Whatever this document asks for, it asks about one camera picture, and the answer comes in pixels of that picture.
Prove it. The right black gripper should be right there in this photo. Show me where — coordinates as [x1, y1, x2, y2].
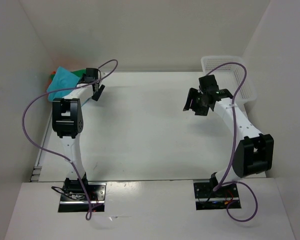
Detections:
[183, 87, 210, 116]

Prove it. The green t-shirt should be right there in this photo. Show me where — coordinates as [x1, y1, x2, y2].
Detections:
[50, 69, 86, 79]

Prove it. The light blue t-shirt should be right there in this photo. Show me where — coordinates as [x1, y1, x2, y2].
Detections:
[47, 66, 93, 104]

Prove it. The orange t-shirt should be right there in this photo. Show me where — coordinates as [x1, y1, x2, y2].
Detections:
[45, 71, 56, 92]

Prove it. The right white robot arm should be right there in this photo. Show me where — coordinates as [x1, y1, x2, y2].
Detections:
[183, 75, 274, 197]

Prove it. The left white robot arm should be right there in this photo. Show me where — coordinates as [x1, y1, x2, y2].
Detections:
[47, 67, 105, 200]

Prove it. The white plastic basket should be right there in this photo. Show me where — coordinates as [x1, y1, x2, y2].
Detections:
[200, 55, 257, 106]

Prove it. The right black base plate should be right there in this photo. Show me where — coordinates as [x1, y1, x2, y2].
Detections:
[193, 180, 242, 211]

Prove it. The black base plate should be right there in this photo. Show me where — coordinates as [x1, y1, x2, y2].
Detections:
[55, 183, 107, 213]
[193, 180, 242, 211]

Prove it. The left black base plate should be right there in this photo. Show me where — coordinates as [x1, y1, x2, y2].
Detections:
[55, 183, 107, 213]

